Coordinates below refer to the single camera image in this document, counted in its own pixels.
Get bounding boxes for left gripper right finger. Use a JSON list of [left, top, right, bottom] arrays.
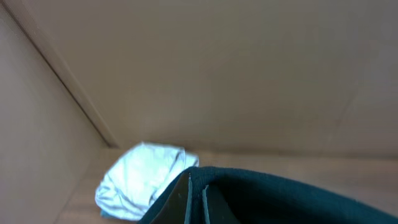
[[202, 185, 241, 224]]

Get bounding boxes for folded blue jeans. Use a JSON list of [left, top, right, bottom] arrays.
[[100, 210, 117, 219]]

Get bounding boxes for black t-shirt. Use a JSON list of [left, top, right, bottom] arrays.
[[140, 167, 397, 224]]

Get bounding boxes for folded beige trousers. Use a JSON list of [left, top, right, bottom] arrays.
[[95, 142, 200, 221]]

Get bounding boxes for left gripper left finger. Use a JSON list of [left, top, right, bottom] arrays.
[[150, 172, 190, 224]]

